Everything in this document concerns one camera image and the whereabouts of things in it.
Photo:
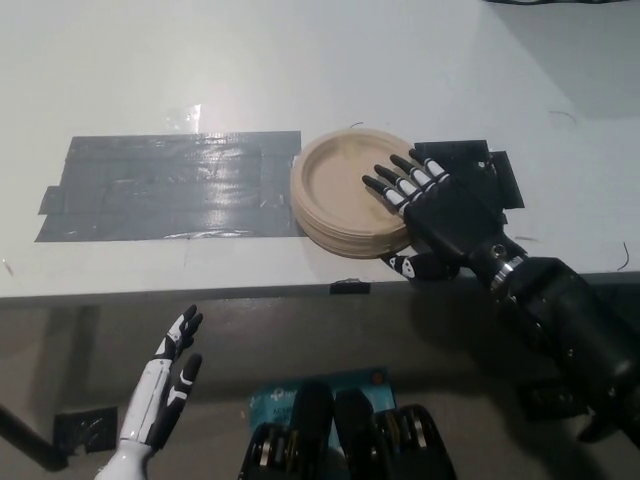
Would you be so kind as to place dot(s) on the teal cardboard box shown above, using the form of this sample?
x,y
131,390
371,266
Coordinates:
x,y
365,382

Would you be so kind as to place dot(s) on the small black tape strip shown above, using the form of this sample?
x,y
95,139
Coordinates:
x,y
350,287

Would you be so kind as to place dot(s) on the clear tape piece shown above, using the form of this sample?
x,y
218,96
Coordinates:
x,y
184,119

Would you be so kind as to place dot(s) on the beige paper plate stack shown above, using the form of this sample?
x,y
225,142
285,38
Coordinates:
x,y
347,192

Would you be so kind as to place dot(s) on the dark slanted table leg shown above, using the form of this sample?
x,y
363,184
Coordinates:
x,y
600,430

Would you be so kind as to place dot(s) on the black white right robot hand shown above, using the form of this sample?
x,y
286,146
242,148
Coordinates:
x,y
450,215

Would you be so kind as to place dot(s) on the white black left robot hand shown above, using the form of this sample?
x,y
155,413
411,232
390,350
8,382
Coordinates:
x,y
162,395

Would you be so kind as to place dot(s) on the black tape square patch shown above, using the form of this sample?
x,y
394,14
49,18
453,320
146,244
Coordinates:
x,y
492,170

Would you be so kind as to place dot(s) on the black floor tape patch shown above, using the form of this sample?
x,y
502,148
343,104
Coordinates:
x,y
85,430
545,400

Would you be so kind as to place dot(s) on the black slanted table leg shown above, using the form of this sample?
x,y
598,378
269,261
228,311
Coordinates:
x,y
30,440

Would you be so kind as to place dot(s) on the grey duct tape patch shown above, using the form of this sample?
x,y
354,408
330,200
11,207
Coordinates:
x,y
170,185

